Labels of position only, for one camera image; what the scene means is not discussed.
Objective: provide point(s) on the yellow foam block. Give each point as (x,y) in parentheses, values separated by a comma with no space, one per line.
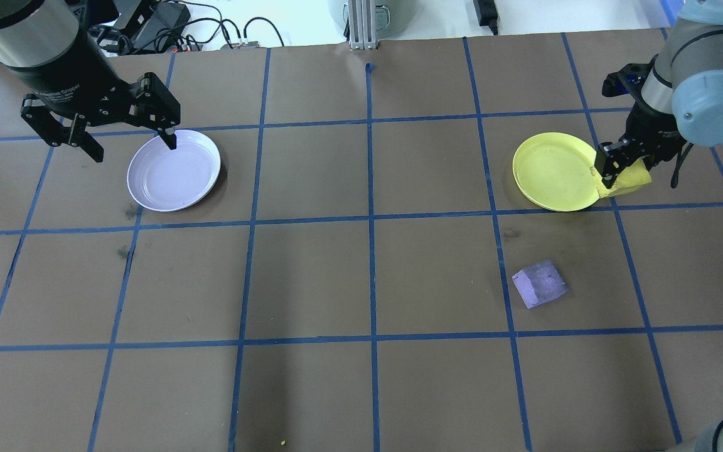
(634,179)

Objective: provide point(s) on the purple foam block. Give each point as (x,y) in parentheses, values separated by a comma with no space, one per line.
(540,285)

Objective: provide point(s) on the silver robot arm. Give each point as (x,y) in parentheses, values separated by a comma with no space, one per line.
(719,107)
(29,37)

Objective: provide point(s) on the yellow round plate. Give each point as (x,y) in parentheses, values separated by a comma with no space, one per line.
(553,172)

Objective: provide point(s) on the lilac round plate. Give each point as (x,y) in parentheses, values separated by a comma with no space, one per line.
(173,176)

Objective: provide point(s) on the black power adapter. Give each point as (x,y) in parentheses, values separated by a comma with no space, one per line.
(484,12)
(170,16)

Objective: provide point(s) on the small silver connector block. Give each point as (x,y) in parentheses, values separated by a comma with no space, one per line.
(242,44)

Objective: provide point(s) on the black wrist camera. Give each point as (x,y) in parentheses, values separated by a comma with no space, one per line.
(619,78)

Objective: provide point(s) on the aluminium camera post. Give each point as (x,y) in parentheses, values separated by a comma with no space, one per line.
(361,25)

